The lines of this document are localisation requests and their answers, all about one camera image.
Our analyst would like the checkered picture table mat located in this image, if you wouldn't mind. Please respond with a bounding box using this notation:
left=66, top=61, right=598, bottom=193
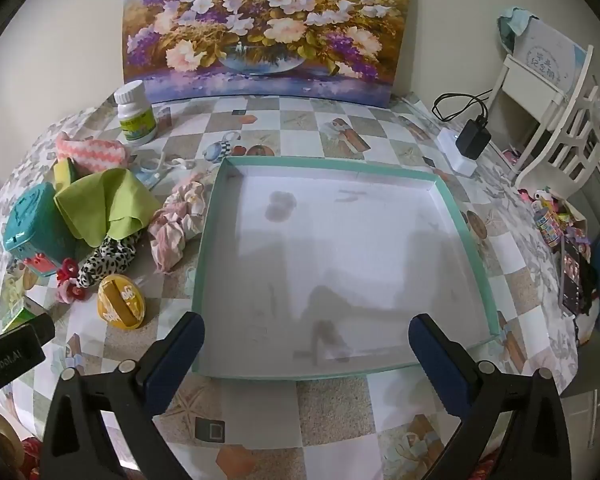
left=0, top=96, right=578, bottom=479

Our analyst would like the red pink yarn bow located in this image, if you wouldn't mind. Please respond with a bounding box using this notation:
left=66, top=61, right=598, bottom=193
left=56, top=258, right=86, bottom=304

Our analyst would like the teal shallow cardboard tray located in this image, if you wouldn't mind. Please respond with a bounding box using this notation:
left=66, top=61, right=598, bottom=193
left=193, top=156, right=498, bottom=380

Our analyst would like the grey floral tablecloth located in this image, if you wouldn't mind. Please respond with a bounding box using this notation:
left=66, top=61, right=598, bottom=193
left=0, top=90, right=600, bottom=411

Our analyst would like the green tissue pack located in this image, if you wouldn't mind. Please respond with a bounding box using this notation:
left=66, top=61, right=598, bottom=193
left=0, top=295, right=46, bottom=333

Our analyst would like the floral oil painting canvas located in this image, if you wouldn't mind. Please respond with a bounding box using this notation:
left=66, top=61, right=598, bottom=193
left=122, top=0, right=410, bottom=107

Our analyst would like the white pill bottle green label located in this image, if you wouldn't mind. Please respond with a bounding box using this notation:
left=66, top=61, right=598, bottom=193
left=114, top=80, right=157, bottom=146

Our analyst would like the black smartphone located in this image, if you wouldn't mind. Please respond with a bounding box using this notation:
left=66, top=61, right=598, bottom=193
left=559, top=237, right=583, bottom=315

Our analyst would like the white power strip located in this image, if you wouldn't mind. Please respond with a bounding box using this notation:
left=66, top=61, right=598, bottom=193
left=436, top=128, right=477, bottom=178

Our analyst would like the yellow round pouch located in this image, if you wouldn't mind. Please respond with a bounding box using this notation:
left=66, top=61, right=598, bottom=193
left=96, top=274, right=146, bottom=330

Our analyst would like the lime green microfiber cloth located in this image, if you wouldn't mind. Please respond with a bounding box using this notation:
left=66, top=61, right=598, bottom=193
left=55, top=168, right=161, bottom=248

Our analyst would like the colourful toy pile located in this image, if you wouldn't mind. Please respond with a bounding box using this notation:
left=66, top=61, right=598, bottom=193
left=517, top=188, right=592, bottom=262

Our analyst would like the black power cable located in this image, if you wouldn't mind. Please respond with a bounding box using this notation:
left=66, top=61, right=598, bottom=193
left=431, top=88, right=494, bottom=124

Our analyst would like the teal plastic toy box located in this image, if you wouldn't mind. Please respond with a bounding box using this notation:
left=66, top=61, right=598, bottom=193
left=3, top=182, right=76, bottom=276

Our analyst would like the yellow green sponge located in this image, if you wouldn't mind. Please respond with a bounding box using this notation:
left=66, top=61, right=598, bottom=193
left=53, top=158, right=80, bottom=193

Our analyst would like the white wooden shelf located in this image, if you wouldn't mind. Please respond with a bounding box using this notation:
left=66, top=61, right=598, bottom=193
left=486, top=46, right=600, bottom=200

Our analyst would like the blue face mask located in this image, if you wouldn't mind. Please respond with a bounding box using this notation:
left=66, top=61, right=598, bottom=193
left=131, top=153, right=195, bottom=190

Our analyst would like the pink floral scrunchie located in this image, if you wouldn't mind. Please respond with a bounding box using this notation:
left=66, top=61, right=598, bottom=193
left=147, top=176, right=207, bottom=273

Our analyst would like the pink white chevron cloth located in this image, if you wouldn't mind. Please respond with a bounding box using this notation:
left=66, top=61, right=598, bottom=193
left=56, top=132, right=129, bottom=176

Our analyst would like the white paper gift bag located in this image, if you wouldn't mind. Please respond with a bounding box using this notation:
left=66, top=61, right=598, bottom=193
left=496, top=6, right=586, bottom=94

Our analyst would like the black power adapter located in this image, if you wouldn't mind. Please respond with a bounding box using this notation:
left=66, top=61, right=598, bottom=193
left=455, top=116, right=491, bottom=160

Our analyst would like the leopard print scrunchie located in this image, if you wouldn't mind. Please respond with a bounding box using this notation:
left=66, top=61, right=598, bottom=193
left=76, top=231, right=142, bottom=289

